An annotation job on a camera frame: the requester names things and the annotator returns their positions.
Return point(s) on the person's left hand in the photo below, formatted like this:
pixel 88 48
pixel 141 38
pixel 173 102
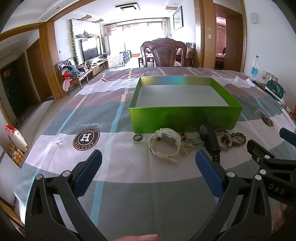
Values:
pixel 138 238

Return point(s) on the pile of clothes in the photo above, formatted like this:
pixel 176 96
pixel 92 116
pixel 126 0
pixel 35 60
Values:
pixel 69 71

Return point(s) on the red and white bag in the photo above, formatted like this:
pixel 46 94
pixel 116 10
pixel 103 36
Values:
pixel 16 139

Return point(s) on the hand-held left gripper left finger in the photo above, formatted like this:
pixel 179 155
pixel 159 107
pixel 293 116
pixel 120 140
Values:
pixel 90 172

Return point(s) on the white wall device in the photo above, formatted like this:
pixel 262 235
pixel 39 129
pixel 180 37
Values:
pixel 254 18

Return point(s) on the dark carved wooden chair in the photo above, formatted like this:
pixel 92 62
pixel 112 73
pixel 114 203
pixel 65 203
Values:
pixel 165 55

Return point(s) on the pair of shoes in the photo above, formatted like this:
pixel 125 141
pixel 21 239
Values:
pixel 21 120

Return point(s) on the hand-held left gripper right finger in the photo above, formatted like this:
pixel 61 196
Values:
pixel 208 173

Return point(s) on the person's right hand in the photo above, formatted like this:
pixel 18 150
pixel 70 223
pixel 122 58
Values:
pixel 285 213

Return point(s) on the white play fence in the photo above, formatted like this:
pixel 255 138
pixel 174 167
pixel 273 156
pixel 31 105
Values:
pixel 115 61

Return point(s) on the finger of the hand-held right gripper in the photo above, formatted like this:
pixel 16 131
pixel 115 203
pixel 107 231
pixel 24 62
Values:
pixel 288 135
pixel 256 150

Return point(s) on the wooden sofa with cushions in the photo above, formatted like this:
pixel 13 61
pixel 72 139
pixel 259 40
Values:
pixel 190 54

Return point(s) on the black wrist watch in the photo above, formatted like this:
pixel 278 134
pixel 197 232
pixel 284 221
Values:
pixel 211 139

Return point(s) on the wooden armchair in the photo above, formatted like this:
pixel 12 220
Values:
pixel 82 76

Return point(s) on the small white cartons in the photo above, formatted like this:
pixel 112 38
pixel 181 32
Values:
pixel 268 76

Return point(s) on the flat screen television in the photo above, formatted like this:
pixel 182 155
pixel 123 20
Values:
pixel 89 48

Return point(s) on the orange cardboard box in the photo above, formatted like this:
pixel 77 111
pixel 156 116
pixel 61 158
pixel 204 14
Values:
pixel 16 155

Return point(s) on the beige curtain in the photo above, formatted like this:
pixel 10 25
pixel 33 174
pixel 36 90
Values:
pixel 110 29

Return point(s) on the green and white carton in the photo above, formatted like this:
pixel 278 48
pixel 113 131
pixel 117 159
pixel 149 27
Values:
pixel 276 89

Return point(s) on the plastic water bottle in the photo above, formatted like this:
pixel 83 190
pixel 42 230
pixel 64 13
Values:
pixel 254 69

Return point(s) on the rectangular ceiling light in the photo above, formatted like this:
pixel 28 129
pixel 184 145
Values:
pixel 128 7

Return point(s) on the green hanging vine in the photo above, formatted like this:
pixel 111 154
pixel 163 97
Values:
pixel 73 41

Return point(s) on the dark entrance door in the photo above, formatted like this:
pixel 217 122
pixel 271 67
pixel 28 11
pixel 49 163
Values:
pixel 11 88

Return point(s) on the framed wall picture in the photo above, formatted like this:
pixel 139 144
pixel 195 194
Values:
pixel 178 18

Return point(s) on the plaid printed tablecloth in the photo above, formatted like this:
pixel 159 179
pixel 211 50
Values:
pixel 115 143

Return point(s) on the white wrist watch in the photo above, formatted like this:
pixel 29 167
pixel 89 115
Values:
pixel 166 138

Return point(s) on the wooden television cabinet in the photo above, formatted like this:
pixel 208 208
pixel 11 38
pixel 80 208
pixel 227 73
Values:
pixel 100 66

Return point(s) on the green cardboard box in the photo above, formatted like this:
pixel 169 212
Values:
pixel 185 120

